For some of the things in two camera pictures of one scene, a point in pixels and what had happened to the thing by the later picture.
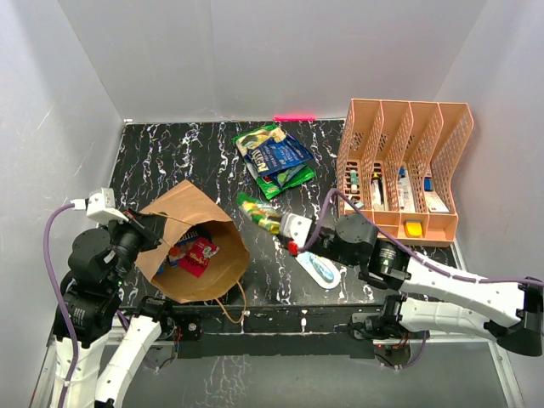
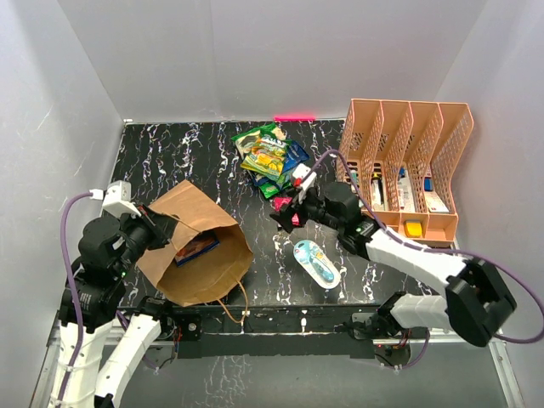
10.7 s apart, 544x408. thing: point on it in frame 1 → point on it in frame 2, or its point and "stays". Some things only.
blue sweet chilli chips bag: (173, 257) → (195, 248)
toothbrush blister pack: (325, 272) stays
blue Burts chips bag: (286, 176) stays
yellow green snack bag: (266, 216) → (266, 156)
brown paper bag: (188, 208) stays
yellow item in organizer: (413, 229) stays
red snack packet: (195, 259) → (281, 203)
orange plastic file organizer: (397, 161) stays
